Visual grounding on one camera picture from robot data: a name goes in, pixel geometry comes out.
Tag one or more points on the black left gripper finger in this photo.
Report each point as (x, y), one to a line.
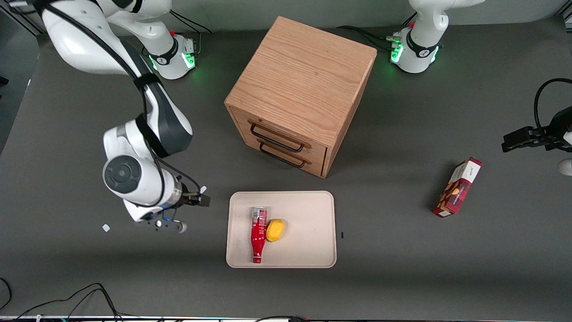
(517, 146)
(518, 132)

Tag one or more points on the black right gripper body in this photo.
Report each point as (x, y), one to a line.
(188, 198)

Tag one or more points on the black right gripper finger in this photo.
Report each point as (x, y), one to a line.
(204, 203)
(204, 197)

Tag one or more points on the red coke bottle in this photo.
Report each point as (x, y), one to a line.
(258, 237)

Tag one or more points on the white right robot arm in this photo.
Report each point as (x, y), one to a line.
(129, 174)

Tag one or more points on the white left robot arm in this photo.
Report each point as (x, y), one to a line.
(420, 44)

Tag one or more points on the beige plastic tray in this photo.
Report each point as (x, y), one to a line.
(308, 250)

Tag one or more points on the red cookie box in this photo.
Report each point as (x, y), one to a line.
(458, 188)

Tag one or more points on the yellow lemon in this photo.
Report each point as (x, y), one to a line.
(276, 230)

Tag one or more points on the wooden drawer cabinet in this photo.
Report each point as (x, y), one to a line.
(304, 76)

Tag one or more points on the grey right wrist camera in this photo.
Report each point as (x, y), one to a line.
(167, 223)

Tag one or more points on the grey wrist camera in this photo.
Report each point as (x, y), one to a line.
(167, 223)
(566, 167)

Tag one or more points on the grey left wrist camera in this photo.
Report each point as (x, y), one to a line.
(566, 167)

